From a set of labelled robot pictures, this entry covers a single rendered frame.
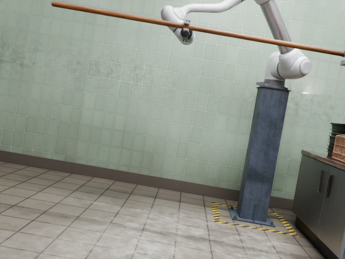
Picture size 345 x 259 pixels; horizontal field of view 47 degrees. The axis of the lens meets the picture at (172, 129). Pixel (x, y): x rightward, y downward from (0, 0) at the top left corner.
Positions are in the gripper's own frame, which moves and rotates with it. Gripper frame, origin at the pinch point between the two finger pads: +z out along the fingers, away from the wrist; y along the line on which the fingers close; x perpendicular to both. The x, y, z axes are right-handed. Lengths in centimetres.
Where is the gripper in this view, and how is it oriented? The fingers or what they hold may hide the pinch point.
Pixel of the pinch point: (186, 26)
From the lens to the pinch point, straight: 234.6
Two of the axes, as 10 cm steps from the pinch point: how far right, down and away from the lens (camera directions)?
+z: -0.4, 0.6, -10.0
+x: -9.8, -1.7, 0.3
